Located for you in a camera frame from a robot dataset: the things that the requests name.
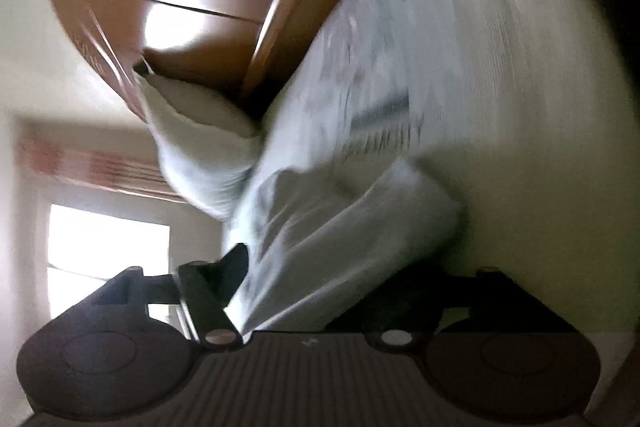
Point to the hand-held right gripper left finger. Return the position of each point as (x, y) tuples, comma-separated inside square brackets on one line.
[(235, 262)]

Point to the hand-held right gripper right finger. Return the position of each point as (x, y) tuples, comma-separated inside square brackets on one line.
[(420, 322)]

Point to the pale green printed pillow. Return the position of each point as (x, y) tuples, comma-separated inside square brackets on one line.
[(200, 137)]

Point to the window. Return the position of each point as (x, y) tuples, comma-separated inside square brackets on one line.
[(100, 237)]

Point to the pink checked curtain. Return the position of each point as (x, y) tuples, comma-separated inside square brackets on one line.
[(100, 167)]

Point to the bed with patchwork floral sheet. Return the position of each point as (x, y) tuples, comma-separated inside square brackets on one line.
[(500, 57)]

